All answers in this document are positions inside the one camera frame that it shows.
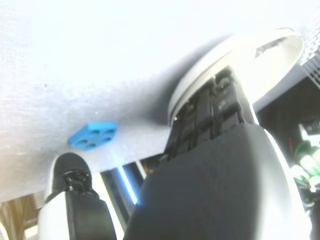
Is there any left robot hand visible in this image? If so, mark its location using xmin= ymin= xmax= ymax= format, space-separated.
xmin=37 ymin=66 xmax=313 ymax=240

